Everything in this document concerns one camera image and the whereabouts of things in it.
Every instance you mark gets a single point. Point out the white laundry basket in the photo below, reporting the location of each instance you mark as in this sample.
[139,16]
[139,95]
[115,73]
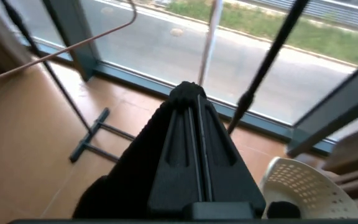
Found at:
[309,189]

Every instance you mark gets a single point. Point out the pink clothes hanger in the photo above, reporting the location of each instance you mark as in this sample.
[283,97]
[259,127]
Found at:
[57,53]

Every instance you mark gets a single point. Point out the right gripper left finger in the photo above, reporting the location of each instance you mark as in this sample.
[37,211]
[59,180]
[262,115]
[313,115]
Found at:
[172,180]

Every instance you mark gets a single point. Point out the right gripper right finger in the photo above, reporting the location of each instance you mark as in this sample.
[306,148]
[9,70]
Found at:
[232,180]

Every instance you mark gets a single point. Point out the black clothes rack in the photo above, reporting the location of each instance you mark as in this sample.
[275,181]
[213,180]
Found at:
[269,59]

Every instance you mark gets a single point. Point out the heap of clothes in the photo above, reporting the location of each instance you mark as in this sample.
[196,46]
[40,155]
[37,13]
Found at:
[283,210]

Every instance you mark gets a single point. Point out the window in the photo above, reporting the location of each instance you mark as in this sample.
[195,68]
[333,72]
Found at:
[166,53]

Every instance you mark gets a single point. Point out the black garment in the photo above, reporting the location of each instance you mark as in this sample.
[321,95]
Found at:
[126,174]

